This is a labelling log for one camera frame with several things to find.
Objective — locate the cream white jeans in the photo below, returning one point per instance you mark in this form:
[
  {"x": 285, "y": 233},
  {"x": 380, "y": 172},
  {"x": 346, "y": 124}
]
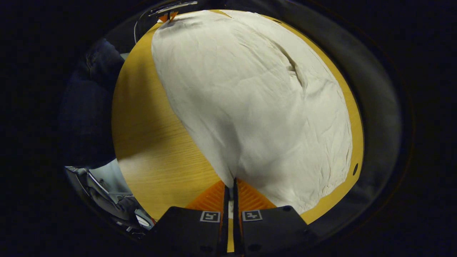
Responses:
[{"x": 250, "y": 107}]

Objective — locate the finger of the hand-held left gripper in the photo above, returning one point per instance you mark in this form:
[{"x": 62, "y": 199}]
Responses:
[
  {"x": 172, "y": 15},
  {"x": 163, "y": 16}
]

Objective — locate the person's dark trousers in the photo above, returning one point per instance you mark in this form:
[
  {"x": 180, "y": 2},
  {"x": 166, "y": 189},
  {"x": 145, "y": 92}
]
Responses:
[{"x": 93, "y": 107}]

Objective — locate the grey chair base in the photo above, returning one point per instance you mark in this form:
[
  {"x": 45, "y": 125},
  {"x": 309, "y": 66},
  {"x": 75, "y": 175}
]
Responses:
[{"x": 117, "y": 207}]

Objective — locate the black backdrop cloth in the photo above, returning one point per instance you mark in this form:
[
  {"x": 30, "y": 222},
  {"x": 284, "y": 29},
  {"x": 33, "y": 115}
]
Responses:
[{"x": 378, "y": 107}]

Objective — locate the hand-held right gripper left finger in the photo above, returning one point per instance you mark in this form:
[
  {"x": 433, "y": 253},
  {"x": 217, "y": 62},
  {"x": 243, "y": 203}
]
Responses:
[{"x": 225, "y": 221}]

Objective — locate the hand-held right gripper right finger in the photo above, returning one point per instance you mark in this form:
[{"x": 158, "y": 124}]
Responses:
[{"x": 236, "y": 214}]

